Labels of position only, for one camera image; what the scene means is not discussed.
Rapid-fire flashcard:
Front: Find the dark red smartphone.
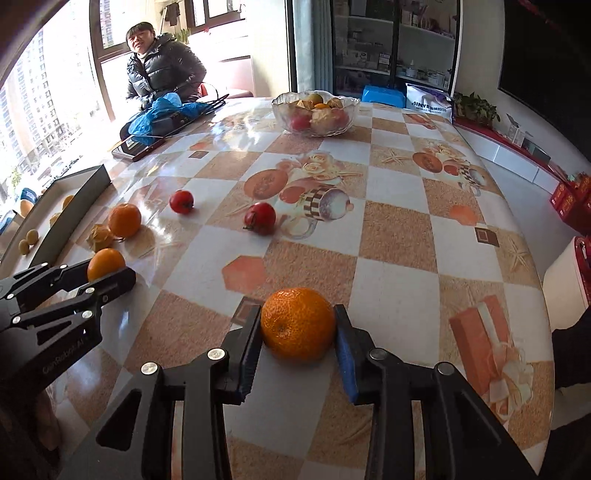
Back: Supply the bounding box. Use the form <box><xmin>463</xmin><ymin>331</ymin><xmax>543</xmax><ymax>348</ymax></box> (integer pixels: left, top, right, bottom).
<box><xmin>111</xmin><ymin>136</ymin><xmax>167</xmax><ymax>162</ymax></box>

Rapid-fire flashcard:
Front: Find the glass fruit bowl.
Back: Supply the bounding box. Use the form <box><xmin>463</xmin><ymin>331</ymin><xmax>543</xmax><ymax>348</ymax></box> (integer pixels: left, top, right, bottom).
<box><xmin>271</xmin><ymin>91</ymin><xmax>361</xmax><ymax>138</ymax></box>

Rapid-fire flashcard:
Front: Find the smooth orange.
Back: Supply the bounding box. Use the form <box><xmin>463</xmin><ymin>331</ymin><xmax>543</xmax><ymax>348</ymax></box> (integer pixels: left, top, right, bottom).
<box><xmin>107</xmin><ymin>203</ymin><xmax>142</xmax><ymax>239</ymax></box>
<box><xmin>87</xmin><ymin>248</ymin><xmax>126</xmax><ymax>282</ymax></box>

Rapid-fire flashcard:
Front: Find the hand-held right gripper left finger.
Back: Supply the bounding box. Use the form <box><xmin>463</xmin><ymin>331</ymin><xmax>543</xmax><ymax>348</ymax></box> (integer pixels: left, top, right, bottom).
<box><xmin>83</xmin><ymin>305</ymin><xmax>265</xmax><ymax>480</ymax></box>

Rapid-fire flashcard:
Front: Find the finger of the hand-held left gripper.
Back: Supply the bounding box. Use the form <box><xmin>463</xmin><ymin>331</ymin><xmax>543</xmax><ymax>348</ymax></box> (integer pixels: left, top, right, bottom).
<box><xmin>0</xmin><ymin>259</ymin><xmax>93</xmax><ymax>301</ymax></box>
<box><xmin>11</xmin><ymin>267</ymin><xmax>137</xmax><ymax>344</ymax></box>

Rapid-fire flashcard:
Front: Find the small white box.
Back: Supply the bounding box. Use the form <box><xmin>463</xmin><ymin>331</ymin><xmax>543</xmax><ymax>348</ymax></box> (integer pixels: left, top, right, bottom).
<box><xmin>507</xmin><ymin>114</ymin><xmax>528</xmax><ymax>147</ymax></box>

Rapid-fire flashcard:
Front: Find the green potted plant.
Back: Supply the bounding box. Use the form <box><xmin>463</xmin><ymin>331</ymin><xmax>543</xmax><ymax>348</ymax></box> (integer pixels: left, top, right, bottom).
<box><xmin>455</xmin><ymin>92</ymin><xmax>500</xmax><ymax>127</ymax></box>

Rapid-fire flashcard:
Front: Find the person's dark clothing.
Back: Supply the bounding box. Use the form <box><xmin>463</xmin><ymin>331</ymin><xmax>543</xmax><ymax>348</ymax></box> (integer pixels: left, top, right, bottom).
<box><xmin>551</xmin><ymin>309</ymin><xmax>591</xmax><ymax>480</ymax></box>

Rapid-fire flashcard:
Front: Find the tan bag with blue label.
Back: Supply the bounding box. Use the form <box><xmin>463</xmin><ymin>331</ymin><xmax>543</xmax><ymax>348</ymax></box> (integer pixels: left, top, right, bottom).
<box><xmin>17</xmin><ymin>187</ymin><xmax>37</xmax><ymax>219</ymax></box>

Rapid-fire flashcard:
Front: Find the red apple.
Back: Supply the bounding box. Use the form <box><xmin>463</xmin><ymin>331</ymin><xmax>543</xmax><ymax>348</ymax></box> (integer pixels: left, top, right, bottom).
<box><xmin>243</xmin><ymin>202</ymin><xmax>277</xmax><ymax>236</ymax></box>

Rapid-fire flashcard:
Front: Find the white and red container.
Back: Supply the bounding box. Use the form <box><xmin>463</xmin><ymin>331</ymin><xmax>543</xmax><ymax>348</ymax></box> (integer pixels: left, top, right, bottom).
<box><xmin>542</xmin><ymin>235</ymin><xmax>591</xmax><ymax>320</ymax></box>

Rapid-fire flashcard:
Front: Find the blue plastic bag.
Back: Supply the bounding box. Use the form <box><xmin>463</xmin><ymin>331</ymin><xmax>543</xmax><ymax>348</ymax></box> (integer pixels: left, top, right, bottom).
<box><xmin>128</xmin><ymin>92</ymin><xmax>206</xmax><ymax>136</ymax></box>

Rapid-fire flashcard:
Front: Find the white red low cabinet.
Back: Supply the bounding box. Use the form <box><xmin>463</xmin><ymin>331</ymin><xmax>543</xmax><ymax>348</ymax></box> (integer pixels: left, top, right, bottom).
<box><xmin>455</xmin><ymin>117</ymin><xmax>568</xmax><ymax>195</ymax></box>

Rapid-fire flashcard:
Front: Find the printed checkered tablecloth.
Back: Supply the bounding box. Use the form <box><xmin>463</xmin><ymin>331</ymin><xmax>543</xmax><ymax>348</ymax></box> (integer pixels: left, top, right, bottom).
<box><xmin>0</xmin><ymin>96</ymin><xmax>555</xmax><ymax>480</ymax></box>

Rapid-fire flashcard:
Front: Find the blue plastic box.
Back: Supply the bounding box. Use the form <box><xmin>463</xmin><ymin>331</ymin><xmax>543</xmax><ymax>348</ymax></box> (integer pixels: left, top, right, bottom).
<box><xmin>361</xmin><ymin>84</ymin><xmax>407</xmax><ymax>104</ymax></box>

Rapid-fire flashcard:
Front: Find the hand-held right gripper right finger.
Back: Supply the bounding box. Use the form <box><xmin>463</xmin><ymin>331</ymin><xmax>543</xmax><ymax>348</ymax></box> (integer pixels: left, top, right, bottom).
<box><xmin>333</xmin><ymin>304</ymin><xmax>539</xmax><ymax>480</ymax></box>

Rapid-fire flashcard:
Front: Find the teal curtain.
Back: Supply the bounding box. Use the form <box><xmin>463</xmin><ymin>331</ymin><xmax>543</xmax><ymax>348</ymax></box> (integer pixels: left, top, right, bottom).
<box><xmin>295</xmin><ymin>0</ymin><xmax>333</xmax><ymax>95</ymax></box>

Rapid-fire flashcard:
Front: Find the grey cardboard tray box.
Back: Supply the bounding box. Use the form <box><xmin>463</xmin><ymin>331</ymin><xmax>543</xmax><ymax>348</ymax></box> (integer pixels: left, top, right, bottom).
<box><xmin>0</xmin><ymin>165</ymin><xmax>112</xmax><ymax>278</ymax></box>

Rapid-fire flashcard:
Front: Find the glass door shelf cabinet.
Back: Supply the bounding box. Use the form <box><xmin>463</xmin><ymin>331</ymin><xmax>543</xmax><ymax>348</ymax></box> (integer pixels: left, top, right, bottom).
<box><xmin>330</xmin><ymin>0</ymin><xmax>462</xmax><ymax>93</ymax></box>

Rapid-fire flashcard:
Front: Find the black television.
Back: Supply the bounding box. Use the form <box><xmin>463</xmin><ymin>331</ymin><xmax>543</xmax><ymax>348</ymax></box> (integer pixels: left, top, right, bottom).
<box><xmin>498</xmin><ymin>0</ymin><xmax>591</xmax><ymax>164</ymax></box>

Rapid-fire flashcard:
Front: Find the window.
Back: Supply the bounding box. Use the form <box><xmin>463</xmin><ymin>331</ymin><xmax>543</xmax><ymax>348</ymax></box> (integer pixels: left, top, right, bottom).
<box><xmin>0</xmin><ymin>0</ymin><xmax>259</xmax><ymax>217</ymax></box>

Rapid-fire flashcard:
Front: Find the white printed bag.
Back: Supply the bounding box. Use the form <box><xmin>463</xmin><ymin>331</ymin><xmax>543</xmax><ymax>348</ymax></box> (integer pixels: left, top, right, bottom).
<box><xmin>405</xmin><ymin>83</ymin><xmax>455</xmax><ymax>121</ymax></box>

